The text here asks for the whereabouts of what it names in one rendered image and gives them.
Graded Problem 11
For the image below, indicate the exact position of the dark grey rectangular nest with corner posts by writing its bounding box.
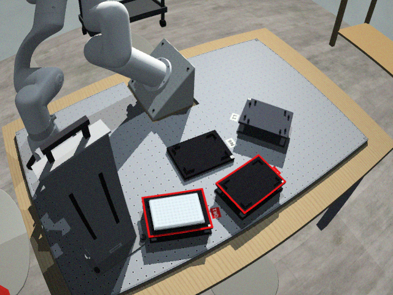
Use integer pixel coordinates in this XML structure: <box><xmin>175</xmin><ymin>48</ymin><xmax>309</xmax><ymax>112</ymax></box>
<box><xmin>236</xmin><ymin>97</ymin><xmax>294</xmax><ymax>148</ymax></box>

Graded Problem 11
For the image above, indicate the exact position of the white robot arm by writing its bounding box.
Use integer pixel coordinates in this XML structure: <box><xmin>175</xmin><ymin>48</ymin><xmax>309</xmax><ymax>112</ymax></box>
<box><xmin>14</xmin><ymin>0</ymin><xmax>172</xmax><ymax>141</ymax></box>

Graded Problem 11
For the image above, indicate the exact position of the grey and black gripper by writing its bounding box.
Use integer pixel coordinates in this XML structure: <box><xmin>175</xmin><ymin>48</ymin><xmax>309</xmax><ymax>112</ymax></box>
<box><xmin>26</xmin><ymin>122</ymin><xmax>60</xmax><ymax>170</ymax></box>

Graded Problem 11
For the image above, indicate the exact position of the white microplate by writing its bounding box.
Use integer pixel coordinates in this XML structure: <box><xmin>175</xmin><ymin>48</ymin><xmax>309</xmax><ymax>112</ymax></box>
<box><xmin>149</xmin><ymin>193</ymin><xmax>205</xmax><ymax>230</ymax></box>

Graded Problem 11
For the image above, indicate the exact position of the black rectangular nest with red border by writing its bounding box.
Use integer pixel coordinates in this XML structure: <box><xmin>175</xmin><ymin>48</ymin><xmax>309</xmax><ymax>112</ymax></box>
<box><xmin>214</xmin><ymin>154</ymin><xmax>286</xmax><ymax>220</ymax></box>
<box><xmin>141</xmin><ymin>188</ymin><xmax>213</xmax><ymax>243</ymax></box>

